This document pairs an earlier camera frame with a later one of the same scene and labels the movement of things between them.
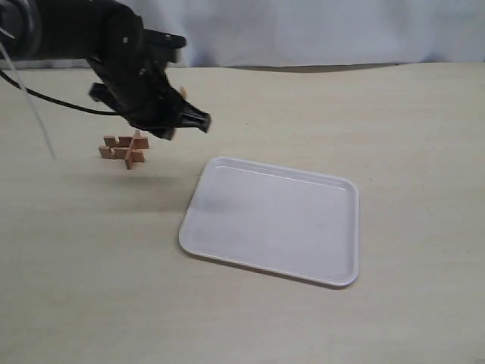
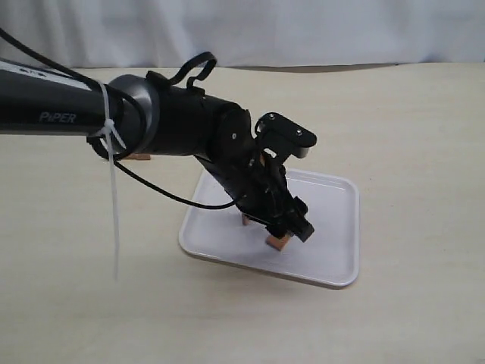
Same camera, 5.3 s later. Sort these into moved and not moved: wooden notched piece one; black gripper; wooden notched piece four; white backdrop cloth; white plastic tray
Moved: wooden notched piece one; wooden notched piece four; black gripper
Not moved: white backdrop cloth; white plastic tray
